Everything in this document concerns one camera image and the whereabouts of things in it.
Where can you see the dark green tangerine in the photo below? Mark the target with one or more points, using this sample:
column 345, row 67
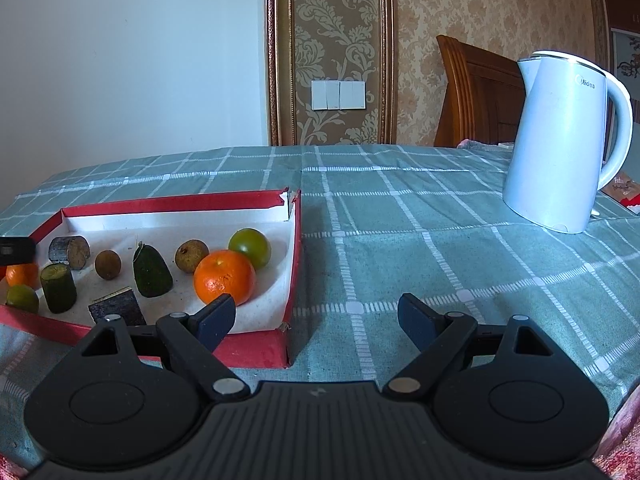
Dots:
column 251, row 245

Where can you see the pink blanket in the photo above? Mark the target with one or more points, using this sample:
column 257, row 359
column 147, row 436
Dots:
column 625, row 435

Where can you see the dark sugar cane chunk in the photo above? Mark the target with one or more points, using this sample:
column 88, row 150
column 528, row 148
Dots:
column 117, row 307

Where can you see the dark green avocado piece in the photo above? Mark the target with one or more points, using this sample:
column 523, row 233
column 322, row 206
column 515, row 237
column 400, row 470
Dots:
column 151, row 272

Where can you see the round sugar cane piece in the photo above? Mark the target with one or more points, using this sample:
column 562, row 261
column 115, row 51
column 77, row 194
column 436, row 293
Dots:
column 70, row 252

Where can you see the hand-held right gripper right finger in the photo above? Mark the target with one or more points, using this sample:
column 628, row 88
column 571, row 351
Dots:
column 416, row 321

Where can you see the small orange tangerine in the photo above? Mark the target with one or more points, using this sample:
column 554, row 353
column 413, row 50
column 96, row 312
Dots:
column 22, row 276

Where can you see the small brown longan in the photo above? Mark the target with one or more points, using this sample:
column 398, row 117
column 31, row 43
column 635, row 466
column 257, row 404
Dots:
column 107, row 265

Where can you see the red cardboard box tray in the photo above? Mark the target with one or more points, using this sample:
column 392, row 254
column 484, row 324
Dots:
column 125, row 225

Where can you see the white wall switch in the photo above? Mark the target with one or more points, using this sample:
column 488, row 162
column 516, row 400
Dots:
column 338, row 94

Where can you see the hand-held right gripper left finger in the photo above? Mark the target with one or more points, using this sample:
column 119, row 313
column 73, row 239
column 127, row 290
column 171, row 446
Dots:
column 217, row 322

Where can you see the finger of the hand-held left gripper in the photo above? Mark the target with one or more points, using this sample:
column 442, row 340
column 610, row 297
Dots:
column 17, row 250

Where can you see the yellow-green tangerine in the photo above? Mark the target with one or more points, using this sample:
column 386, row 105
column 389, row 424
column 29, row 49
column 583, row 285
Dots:
column 22, row 300

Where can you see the white electric kettle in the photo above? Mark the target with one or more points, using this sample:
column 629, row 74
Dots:
column 555, row 150

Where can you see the large orange tangerine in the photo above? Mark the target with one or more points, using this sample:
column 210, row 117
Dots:
column 222, row 275

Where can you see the green checked tablecloth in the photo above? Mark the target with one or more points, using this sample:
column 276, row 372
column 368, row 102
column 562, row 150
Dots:
column 425, row 210

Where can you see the pink bedding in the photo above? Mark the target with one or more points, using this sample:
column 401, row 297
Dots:
column 480, row 144

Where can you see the framed wall picture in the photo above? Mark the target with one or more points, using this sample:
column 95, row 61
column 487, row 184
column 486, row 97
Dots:
column 627, row 70

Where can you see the red snack packet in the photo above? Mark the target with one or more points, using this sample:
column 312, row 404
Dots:
column 627, row 195

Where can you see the brown wooden headboard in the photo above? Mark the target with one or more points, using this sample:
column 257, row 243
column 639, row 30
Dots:
column 475, row 100

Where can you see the cut cucumber piece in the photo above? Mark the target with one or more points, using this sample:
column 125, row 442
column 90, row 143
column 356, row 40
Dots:
column 59, row 290

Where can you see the pale brown longan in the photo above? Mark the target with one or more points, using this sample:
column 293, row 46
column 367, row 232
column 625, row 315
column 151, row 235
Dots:
column 191, row 256

